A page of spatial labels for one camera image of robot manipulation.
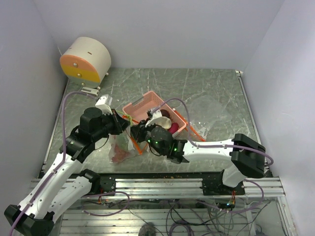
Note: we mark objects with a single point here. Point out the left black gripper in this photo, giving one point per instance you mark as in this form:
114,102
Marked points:
120,124

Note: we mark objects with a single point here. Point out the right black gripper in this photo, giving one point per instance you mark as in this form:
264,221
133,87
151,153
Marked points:
138,130

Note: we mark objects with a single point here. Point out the clear bag orange zipper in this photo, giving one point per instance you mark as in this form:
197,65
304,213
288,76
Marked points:
135,148

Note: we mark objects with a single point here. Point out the red grape bunch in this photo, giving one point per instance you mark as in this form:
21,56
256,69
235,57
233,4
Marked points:
119,155

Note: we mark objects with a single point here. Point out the green netted melon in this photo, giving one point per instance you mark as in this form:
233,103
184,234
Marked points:
122,141

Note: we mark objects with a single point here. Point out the white garlic bulb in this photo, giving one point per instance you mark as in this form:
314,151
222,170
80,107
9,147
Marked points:
164,122

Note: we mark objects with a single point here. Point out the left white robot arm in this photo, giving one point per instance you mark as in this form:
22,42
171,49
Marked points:
37,213

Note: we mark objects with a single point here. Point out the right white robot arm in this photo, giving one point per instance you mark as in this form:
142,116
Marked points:
245,155

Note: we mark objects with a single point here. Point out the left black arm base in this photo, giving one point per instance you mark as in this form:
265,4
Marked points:
100,183

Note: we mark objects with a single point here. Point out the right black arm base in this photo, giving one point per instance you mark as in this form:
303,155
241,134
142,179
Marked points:
212,185

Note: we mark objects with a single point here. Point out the magenta dragon fruit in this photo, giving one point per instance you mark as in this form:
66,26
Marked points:
173,128

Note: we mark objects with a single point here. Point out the cream cylindrical drawer box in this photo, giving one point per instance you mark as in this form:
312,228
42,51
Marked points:
86,62

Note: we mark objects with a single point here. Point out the white corner clip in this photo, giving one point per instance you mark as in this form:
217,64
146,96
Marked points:
239,72

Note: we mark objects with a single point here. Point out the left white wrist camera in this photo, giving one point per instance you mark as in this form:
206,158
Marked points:
104,103

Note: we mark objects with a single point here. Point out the small white metal bracket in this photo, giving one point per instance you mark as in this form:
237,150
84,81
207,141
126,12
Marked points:
91,91

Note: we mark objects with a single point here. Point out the aluminium mounting rail frame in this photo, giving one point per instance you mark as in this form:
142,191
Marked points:
174,204

